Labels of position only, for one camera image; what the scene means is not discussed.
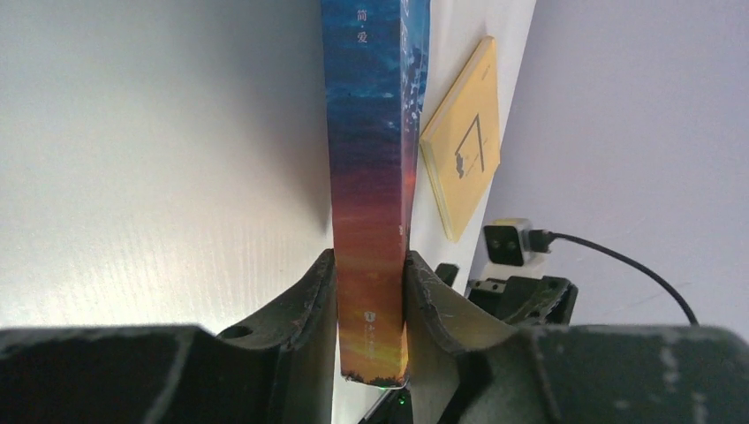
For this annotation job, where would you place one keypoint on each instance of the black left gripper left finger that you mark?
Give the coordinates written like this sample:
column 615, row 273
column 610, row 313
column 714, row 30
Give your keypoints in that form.
column 275, row 366

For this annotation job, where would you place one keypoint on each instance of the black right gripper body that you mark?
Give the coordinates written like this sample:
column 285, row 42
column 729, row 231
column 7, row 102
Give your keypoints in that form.
column 515, row 300

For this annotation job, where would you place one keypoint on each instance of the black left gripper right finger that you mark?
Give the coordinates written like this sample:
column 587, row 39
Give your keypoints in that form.
column 466, row 366

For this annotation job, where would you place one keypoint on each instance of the blue Jane Eyre book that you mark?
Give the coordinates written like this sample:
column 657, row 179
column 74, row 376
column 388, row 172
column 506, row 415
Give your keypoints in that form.
column 375, row 56

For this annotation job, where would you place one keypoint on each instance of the yellow notebook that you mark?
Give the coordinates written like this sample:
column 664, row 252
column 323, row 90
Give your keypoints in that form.
column 461, row 143

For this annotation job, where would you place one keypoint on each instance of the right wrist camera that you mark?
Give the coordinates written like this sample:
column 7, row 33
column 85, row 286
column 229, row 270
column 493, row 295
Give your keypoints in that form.
column 514, row 241

